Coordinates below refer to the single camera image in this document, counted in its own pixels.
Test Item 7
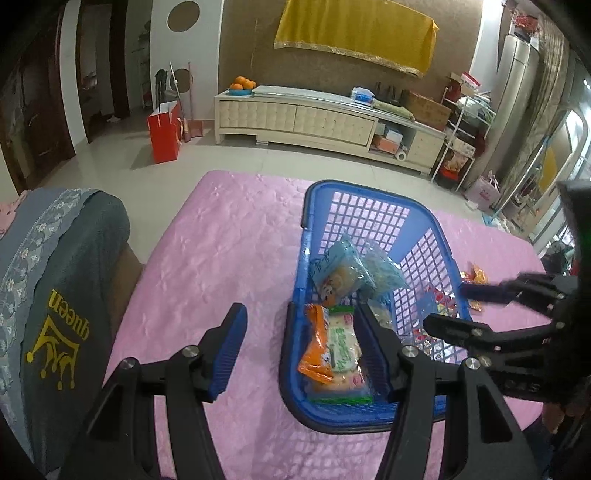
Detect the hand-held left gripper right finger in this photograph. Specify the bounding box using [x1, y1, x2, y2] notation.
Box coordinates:
[355, 302, 539, 480]

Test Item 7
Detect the cream tufted tv cabinet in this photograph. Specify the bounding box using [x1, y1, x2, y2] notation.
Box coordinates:
[213, 85, 448, 178]

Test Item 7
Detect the green folded cloth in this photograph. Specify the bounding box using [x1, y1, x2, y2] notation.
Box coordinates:
[372, 99, 414, 121]

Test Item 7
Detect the silver standing air conditioner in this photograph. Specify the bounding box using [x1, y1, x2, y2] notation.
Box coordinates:
[496, 32, 543, 185]

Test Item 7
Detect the long orange snack packet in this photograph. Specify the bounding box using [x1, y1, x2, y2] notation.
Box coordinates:
[298, 303, 335, 385]

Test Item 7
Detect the brown cardboard box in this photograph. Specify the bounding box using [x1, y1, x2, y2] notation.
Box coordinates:
[401, 89, 452, 131]

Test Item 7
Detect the pale purple-blue snack packet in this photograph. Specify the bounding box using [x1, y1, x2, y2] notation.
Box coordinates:
[362, 240, 407, 301]

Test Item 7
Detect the orange box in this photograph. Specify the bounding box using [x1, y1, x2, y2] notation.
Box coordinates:
[372, 135, 402, 155]

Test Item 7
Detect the red orange snack packet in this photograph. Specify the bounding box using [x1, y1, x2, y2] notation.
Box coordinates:
[406, 284, 462, 356]

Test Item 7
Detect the green white snack packet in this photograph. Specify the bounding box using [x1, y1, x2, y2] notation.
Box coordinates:
[307, 305, 375, 406]

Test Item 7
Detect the light blue round cake packet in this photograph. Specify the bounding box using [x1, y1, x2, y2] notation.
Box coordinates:
[308, 233, 377, 308]

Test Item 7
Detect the blue plastic mesh basket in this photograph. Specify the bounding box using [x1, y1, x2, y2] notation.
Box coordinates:
[278, 179, 474, 435]

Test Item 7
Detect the red paper bag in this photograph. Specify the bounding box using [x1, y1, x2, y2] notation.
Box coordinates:
[147, 100, 183, 164]

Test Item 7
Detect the yellow wall cloth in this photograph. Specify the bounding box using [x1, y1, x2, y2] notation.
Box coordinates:
[273, 0, 439, 78]

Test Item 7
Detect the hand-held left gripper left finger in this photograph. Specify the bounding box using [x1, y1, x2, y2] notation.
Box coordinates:
[60, 302, 249, 480]

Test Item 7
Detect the red printed box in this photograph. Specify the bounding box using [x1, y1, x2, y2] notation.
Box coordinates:
[438, 152, 475, 188]

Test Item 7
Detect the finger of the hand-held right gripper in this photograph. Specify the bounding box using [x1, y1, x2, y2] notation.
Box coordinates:
[459, 272, 578, 306]
[423, 314, 555, 365]

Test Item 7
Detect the clear cracker packet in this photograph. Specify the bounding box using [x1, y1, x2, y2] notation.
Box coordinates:
[367, 298, 398, 344]

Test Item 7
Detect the yellow orange snack packet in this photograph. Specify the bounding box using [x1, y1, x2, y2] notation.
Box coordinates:
[459, 261, 489, 312]

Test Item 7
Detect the pink gift bag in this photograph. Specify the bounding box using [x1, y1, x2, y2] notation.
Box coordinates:
[464, 171, 502, 212]

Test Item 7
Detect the white metal rack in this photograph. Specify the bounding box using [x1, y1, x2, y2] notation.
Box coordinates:
[431, 85, 497, 192]

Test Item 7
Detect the broom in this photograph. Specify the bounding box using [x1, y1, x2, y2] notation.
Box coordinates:
[168, 60, 192, 142]

